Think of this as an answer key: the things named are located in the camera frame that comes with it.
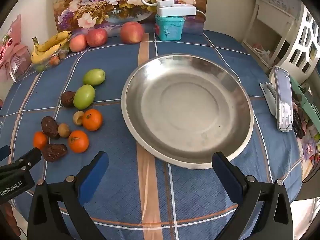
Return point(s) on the pink ribbon gift wrap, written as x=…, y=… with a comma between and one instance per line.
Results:
x=10, y=50

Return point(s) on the round steel plate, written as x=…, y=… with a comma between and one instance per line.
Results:
x=187, y=110

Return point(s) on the white plastic bag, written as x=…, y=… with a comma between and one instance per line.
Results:
x=262, y=52

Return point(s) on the person's left hand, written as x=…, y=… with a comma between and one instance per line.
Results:
x=10, y=217

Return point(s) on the pale longan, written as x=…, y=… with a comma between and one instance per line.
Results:
x=78, y=118

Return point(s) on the large red apple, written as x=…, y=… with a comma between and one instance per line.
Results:
x=131, y=32

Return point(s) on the white power strip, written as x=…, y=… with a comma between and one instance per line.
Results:
x=176, y=10

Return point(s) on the grey phone stand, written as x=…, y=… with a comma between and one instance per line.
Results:
x=268, y=97

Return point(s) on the smartphone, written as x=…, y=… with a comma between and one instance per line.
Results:
x=283, y=100

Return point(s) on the green fruit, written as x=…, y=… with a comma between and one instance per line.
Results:
x=40, y=67

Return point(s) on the teal patterned box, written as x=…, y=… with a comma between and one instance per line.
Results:
x=168, y=28

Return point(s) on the dark wrinkled passion fruit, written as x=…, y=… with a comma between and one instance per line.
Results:
x=68, y=99
x=50, y=127
x=53, y=152

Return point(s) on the brown longan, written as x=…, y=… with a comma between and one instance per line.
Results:
x=64, y=130

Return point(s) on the small tangerine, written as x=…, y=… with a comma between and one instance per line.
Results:
x=54, y=60

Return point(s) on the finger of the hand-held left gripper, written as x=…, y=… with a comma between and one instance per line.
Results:
x=4, y=153
x=30, y=157

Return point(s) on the clear plastic fruit container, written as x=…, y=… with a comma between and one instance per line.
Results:
x=46, y=66

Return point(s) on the green jujube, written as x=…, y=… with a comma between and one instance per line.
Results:
x=93, y=77
x=84, y=96

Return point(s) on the pale orange apple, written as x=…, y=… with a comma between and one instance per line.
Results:
x=78, y=43

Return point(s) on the flower painting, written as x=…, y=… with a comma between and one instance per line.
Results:
x=100, y=0

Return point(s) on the light green box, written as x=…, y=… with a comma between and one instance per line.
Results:
x=307, y=100

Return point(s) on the blue plaid tablecloth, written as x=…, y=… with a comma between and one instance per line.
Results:
x=175, y=192

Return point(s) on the white lattice basket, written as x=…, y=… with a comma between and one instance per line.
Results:
x=307, y=30

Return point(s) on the small brown fruit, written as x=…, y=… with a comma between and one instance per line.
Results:
x=63, y=54

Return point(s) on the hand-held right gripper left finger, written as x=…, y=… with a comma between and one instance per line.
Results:
x=93, y=175

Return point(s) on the white plug adapter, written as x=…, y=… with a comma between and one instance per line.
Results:
x=165, y=3

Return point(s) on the bunch of yellow bananas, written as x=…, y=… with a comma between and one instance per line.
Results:
x=50, y=46

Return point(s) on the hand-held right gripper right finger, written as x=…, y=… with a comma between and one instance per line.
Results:
x=226, y=177

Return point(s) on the white shelf frame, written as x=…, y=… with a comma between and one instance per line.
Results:
x=272, y=17

